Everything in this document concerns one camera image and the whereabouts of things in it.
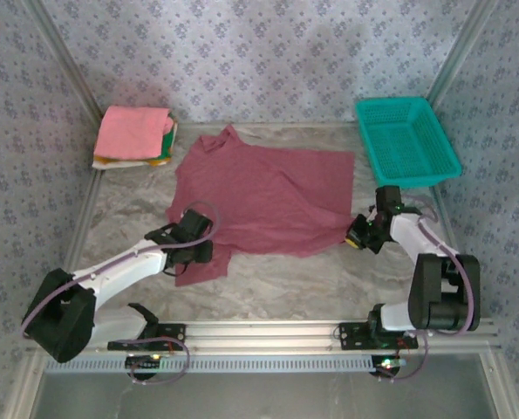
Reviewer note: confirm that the maroon t-shirt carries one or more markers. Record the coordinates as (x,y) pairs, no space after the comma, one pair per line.
(263,196)

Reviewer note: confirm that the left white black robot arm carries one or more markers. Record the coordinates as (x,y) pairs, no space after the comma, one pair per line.
(124,266)

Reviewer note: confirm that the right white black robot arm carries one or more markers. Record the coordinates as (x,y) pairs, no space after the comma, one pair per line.
(425,288)

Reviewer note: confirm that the teal plastic basket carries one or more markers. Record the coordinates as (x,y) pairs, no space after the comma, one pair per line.
(409,139)

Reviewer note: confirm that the green folded t-shirt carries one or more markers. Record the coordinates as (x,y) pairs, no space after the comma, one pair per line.
(168,142)

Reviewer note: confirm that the white and yellow folded t-shirt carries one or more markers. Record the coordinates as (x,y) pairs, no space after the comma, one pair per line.
(111,164)

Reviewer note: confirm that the black electronics module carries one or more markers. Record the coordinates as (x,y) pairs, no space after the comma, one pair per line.
(387,366)
(143,364)

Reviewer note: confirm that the pink folded t-shirt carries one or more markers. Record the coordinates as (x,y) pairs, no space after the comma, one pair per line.
(130,131)

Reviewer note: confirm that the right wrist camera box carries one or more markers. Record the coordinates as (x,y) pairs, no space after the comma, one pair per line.
(371,211)

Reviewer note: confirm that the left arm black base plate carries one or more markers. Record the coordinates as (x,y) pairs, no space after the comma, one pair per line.
(172,329)

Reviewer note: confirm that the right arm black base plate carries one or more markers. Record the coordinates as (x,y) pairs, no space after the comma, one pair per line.
(350,336)

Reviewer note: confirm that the aluminium mounting rail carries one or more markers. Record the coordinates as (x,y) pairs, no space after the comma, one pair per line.
(263,336)

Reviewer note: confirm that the aluminium frame post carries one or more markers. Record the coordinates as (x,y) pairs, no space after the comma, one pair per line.
(63,57)
(464,48)

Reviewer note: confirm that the aluminium frame leg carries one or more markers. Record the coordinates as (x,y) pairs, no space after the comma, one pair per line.
(23,393)
(505,393)

